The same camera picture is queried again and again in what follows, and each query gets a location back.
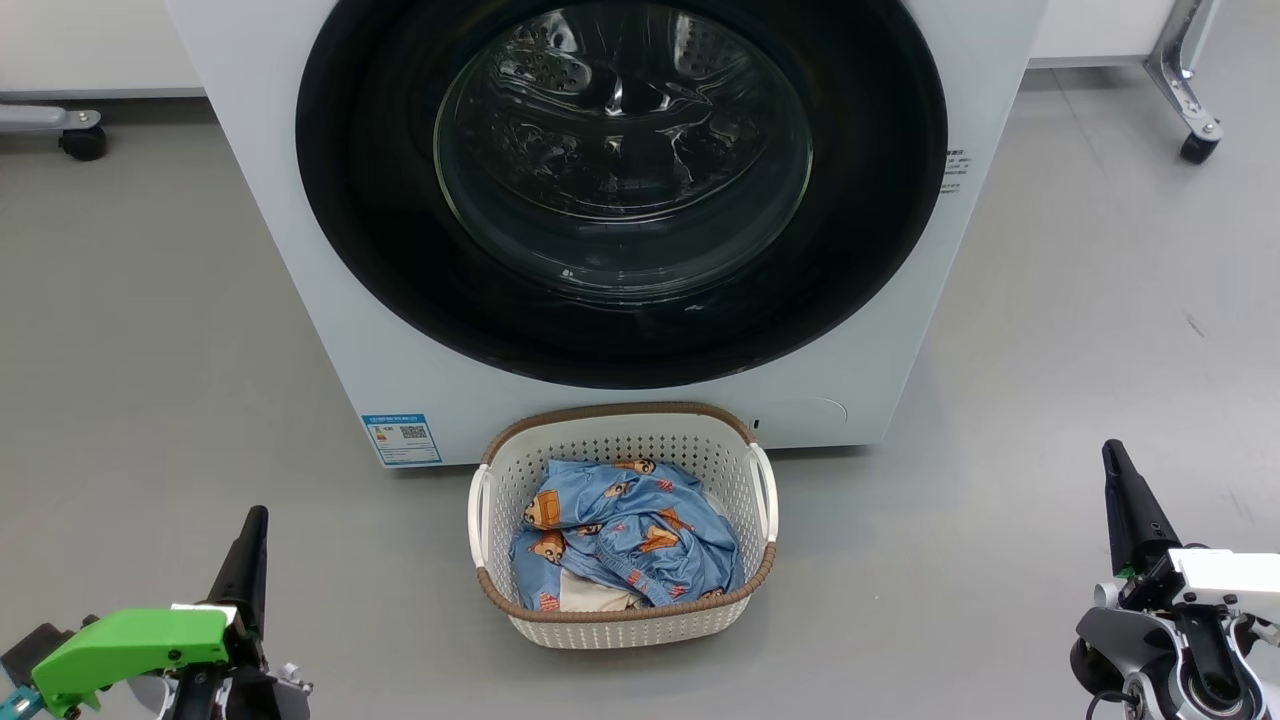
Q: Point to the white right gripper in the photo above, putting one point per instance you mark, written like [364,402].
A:
[1230,580]

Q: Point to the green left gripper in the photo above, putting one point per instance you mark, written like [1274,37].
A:
[130,640]

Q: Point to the blue cartoon print garment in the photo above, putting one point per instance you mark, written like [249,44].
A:
[600,500]
[660,575]

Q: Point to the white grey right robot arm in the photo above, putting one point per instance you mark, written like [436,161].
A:
[1110,640]

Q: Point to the white front-load washing machine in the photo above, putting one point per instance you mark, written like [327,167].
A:
[300,300]

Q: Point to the stainless steel washing machine drum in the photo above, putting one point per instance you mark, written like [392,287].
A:
[560,60]

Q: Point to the blue energy label sticker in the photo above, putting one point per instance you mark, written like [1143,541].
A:
[402,440]

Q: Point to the round drain filter cover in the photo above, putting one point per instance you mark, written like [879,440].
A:
[810,418]

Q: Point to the white perforated basket brown rim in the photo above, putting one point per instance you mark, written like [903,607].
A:
[620,628]

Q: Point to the small printed text label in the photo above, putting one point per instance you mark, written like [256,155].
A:
[952,170]

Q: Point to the grey caster leg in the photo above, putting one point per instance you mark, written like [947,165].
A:
[60,122]
[1180,90]

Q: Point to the white partition panel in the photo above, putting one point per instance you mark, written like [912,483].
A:
[1100,25]
[90,40]

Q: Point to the teal left camera connector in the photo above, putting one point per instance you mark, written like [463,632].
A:
[15,705]

